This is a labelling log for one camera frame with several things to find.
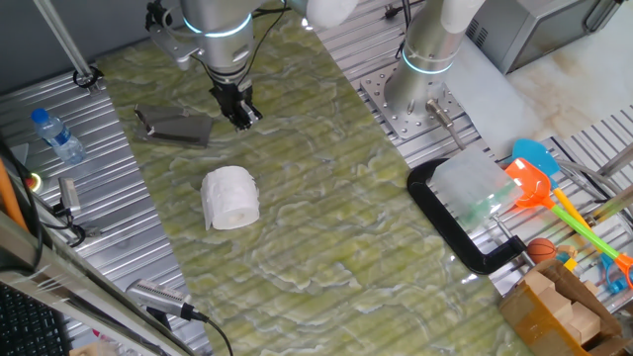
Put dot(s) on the black metal clamp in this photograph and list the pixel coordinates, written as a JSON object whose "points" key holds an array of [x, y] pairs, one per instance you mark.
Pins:
{"points": [[69, 195]]}

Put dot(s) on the white marble pattern sheet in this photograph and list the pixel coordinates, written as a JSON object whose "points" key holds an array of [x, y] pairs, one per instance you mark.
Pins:
{"points": [[489, 104]]}

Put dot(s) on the orange stick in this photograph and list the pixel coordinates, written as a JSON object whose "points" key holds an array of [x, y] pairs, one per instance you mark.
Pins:
{"points": [[10, 198]]}

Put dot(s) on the clear water bottle blue cap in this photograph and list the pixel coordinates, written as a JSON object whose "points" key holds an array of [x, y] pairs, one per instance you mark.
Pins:
{"points": [[59, 141]]}

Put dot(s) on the black keyboard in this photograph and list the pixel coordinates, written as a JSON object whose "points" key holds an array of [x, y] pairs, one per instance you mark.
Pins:
{"points": [[25, 326]]}

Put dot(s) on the white toilet paper roll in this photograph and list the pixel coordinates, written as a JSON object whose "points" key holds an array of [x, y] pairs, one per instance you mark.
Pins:
{"points": [[232, 198]]}

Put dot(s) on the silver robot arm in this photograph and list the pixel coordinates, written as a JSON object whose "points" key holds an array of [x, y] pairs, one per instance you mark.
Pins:
{"points": [[425, 49]]}

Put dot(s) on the bare metal rod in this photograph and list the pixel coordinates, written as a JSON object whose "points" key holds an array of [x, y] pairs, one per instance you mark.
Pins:
{"points": [[615, 203], [618, 160]]}

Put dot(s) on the plain wooden block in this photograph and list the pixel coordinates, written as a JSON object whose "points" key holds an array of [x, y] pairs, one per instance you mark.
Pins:
{"points": [[554, 304], [586, 324]]}

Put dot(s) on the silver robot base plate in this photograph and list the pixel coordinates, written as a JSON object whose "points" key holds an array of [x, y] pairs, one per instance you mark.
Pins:
{"points": [[395, 116]]}

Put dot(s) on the black C-clamp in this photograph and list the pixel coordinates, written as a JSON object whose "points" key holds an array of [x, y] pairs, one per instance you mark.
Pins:
{"points": [[445, 222]]}

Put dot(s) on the green marble pattern mat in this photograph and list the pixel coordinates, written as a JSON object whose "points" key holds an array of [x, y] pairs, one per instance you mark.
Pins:
{"points": [[321, 247]]}

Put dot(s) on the small toy basketball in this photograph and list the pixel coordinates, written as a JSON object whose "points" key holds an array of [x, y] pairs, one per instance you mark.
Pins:
{"points": [[541, 250]]}

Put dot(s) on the black power plug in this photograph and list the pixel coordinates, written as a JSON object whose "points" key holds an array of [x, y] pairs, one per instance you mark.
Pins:
{"points": [[393, 11]]}

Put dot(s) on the translucent plastic box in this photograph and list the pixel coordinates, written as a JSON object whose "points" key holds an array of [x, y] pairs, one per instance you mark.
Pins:
{"points": [[470, 188]]}

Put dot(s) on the aluminium frame rail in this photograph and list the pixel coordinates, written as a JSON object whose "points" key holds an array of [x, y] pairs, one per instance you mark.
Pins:
{"points": [[74, 292]]}

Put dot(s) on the red emergency stop button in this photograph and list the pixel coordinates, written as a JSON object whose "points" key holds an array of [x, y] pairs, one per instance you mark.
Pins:
{"points": [[33, 183]]}

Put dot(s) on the grey metal plate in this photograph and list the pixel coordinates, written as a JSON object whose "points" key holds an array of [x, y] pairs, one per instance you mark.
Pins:
{"points": [[178, 128]]}

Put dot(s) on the grey microwave oven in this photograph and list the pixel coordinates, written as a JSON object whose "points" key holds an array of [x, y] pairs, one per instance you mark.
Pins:
{"points": [[534, 29]]}

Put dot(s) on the brown cardboard box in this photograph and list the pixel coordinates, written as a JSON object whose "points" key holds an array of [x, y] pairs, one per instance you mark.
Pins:
{"points": [[524, 316]]}

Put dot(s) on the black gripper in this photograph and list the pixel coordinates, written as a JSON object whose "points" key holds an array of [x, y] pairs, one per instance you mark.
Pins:
{"points": [[230, 91]]}

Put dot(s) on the small yellow blue toy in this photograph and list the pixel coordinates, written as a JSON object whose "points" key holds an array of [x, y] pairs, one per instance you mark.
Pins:
{"points": [[569, 259]]}

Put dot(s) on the grey metal pole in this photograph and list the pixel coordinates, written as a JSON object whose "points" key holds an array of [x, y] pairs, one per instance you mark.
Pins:
{"points": [[62, 39]]}

